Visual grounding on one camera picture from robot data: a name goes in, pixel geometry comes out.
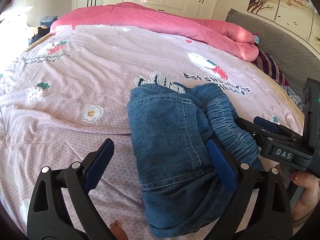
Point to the phone on gripper mount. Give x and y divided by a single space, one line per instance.
311 111

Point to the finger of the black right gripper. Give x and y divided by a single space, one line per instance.
262 128

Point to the left hand thumb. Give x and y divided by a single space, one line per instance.
118 231

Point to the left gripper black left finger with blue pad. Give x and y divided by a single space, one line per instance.
48 217

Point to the grey quilted headboard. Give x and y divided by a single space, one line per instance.
296 61

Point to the pink folded quilt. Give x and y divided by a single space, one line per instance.
221 35

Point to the blossom wall painting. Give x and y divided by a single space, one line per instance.
298 16

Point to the pink strawberry print bedsheet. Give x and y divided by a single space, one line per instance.
63 98

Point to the blue denim pants lace hem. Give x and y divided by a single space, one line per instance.
171 126

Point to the right hand red nails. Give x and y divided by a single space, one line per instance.
309 198

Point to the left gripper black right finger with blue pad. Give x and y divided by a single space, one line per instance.
259 207

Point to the purple striped pillow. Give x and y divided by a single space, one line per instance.
266 64

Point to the dark floral cloth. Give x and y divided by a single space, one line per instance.
294 97

